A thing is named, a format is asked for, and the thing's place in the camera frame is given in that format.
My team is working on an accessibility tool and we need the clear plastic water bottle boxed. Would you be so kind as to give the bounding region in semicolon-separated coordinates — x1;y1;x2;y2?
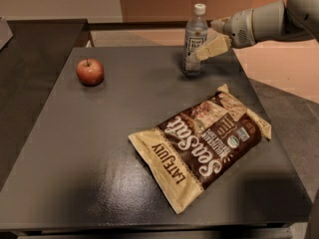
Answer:
182;3;208;76

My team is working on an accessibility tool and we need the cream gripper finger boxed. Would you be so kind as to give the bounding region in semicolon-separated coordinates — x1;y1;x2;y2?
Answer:
194;33;231;61

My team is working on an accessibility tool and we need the red apple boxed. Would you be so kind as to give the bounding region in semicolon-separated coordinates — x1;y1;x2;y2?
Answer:
76;59;104;86

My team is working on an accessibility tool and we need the brown tortilla chips bag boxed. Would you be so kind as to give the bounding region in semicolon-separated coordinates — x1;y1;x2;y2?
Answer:
129;85;271;214

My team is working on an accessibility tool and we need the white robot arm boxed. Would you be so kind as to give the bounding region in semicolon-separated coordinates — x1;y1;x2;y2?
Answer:
194;0;319;61

